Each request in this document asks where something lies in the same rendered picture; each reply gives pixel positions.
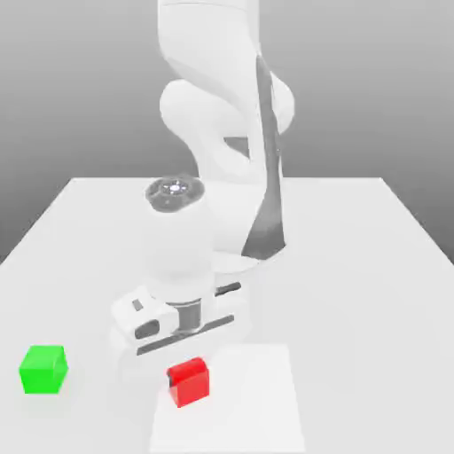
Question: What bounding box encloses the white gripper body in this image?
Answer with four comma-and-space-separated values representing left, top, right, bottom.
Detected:
118, 305, 252, 385

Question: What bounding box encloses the small red cube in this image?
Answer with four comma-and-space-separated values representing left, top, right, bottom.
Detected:
166, 356, 211, 409

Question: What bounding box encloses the small green cube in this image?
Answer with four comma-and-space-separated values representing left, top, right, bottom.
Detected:
18, 344, 69, 395

